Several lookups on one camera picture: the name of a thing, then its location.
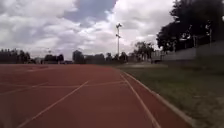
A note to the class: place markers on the tall floodlight pole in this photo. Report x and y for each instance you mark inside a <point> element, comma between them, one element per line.
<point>118,40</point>

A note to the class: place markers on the row of distant trees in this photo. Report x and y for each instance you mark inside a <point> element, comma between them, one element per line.
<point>80,58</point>

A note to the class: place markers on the tree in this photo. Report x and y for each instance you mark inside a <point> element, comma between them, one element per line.
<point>144,49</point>

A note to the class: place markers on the red running track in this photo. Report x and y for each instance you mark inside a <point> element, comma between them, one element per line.
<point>90,106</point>

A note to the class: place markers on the pale kerb strip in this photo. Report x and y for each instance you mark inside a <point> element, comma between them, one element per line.
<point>166,105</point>

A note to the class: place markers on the grass field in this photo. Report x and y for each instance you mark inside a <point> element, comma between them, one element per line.
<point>186,85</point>

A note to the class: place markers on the large dark trees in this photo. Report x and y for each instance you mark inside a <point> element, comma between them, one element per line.
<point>193,23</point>

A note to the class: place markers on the grey wall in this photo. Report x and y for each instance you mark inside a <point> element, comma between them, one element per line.
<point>186,53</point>

